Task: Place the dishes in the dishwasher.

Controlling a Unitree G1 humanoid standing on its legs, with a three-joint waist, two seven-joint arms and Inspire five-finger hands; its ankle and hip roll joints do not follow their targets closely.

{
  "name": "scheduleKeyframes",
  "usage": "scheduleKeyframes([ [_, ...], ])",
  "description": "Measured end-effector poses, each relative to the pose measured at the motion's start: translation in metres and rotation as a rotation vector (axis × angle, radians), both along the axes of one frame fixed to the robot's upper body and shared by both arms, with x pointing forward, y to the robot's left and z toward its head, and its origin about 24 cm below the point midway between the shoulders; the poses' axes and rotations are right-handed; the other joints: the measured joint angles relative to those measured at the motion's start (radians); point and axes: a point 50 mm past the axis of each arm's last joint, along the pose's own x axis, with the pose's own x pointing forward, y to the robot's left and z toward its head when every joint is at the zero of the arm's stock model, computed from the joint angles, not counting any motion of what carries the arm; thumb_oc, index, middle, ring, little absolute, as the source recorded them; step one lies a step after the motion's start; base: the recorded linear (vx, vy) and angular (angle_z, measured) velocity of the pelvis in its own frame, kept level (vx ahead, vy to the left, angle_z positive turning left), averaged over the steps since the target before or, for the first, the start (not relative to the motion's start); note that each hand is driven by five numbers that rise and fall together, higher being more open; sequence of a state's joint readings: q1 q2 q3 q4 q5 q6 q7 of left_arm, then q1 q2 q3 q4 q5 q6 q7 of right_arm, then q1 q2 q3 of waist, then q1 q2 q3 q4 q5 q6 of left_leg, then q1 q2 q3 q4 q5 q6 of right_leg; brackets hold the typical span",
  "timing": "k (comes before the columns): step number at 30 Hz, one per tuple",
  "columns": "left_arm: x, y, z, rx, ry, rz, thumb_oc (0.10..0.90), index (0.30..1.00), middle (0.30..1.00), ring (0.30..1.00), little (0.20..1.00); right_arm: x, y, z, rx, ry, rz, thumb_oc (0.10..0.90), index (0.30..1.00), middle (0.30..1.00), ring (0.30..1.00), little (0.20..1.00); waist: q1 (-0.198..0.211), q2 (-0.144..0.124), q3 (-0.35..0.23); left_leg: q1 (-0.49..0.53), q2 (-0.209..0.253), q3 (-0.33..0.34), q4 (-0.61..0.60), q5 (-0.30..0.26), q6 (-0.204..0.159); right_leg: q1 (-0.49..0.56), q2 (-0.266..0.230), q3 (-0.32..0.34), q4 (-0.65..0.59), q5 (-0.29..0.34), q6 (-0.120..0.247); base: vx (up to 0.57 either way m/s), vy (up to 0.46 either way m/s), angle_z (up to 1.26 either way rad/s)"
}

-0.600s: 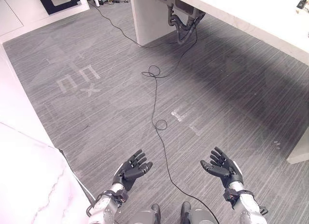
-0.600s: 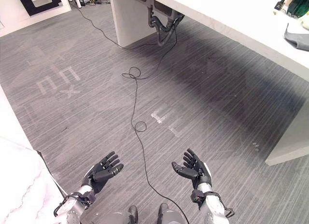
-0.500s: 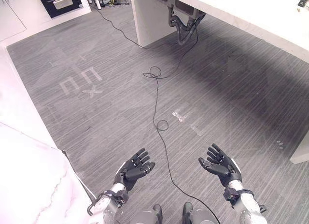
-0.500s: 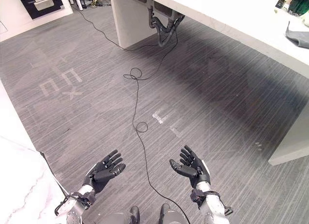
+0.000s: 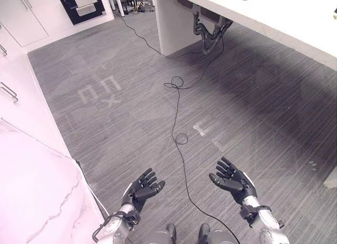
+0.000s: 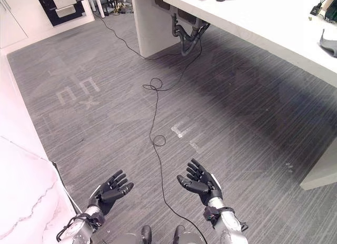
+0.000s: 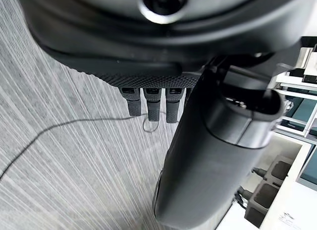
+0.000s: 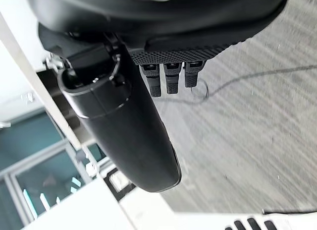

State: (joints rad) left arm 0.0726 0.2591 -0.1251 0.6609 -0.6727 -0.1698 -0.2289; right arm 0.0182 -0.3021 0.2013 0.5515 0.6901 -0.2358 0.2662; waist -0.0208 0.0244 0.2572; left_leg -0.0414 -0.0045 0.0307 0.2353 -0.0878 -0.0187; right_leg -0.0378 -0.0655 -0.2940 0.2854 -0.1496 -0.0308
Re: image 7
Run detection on grey two-slot holder block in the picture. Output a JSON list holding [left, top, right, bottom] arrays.
[[244, 154, 297, 228]]

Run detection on thin black floor cable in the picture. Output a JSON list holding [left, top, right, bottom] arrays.
[[0, 108, 174, 181]]

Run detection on white counter with printed logo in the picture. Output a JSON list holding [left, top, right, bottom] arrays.
[[210, 133, 317, 230]]

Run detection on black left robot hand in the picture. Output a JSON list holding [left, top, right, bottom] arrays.
[[15, 0, 317, 230]]

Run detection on dark plug cables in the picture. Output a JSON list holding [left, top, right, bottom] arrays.
[[232, 167, 269, 211]]

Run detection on white cabinet with glass panels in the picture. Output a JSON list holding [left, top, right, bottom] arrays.
[[266, 36, 317, 186]]

